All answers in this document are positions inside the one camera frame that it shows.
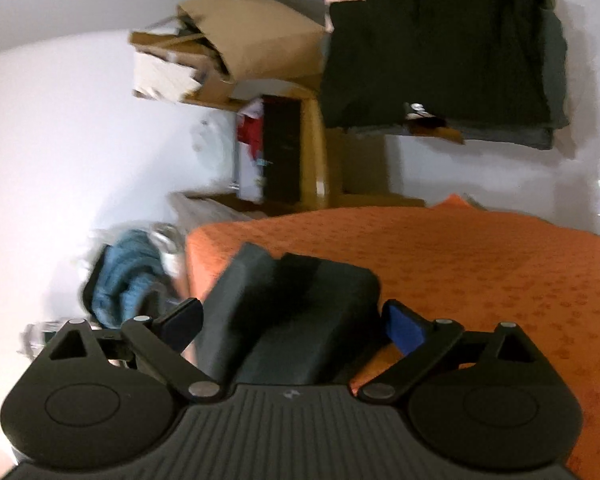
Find orange patterned table mat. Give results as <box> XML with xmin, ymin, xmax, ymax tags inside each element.
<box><xmin>184</xmin><ymin>192</ymin><xmax>600</xmax><ymax>480</ymax></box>

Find wooden cabinet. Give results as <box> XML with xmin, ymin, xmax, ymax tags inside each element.
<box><xmin>182</xmin><ymin>80</ymin><xmax>466</xmax><ymax>218</ymax></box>

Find brown cardboard box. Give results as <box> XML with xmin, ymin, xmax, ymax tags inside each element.
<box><xmin>129</xmin><ymin>0</ymin><xmax>331</xmax><ymax>107</ymax></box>

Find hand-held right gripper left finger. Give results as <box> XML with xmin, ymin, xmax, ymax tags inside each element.
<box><xmin>47</xmin><ymin>297</ymin><xmax>222</xmax><ymax>404</ymax></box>

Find black pants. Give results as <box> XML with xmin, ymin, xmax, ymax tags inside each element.
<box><xmin>192</xmin><ymin>242</ymin><xmax>383</xmax><ymax>391</ymax></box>

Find red and white bag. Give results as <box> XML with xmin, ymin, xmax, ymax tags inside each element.
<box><xmin>234</xmin><ymin>99</ymin><xmax>267</xmax><ymax>205</ymax></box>

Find blue knitted sweater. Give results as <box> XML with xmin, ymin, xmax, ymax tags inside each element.
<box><xmin>81</xmin><ymin>229</ymin><xmax>183</xmax><ymax>330</ymax></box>

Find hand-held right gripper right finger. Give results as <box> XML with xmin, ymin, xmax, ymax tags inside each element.
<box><xmin>356</xmin><ymin>299</ymin><xmax>537</xmax><ymax>404</ymax></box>

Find black knitted garment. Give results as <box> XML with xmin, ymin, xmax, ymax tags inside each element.
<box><xmin>319</xmin><ymin>0</ymin><xmax>556</xmax><ymax>130</ymax></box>

